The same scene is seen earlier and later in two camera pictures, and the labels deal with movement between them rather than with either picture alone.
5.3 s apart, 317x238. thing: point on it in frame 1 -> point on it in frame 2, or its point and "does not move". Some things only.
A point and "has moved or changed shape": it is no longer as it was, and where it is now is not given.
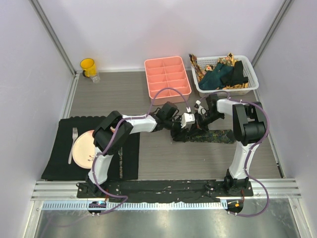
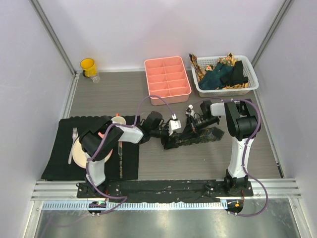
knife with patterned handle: (121, 162) does not move
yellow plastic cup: (90, 67) does not move
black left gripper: (179, 137) -> (171, 144)
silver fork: (75, 133) does not move
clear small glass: (96, 79) does not move
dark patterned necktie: (224, 136) has moved or changed shape
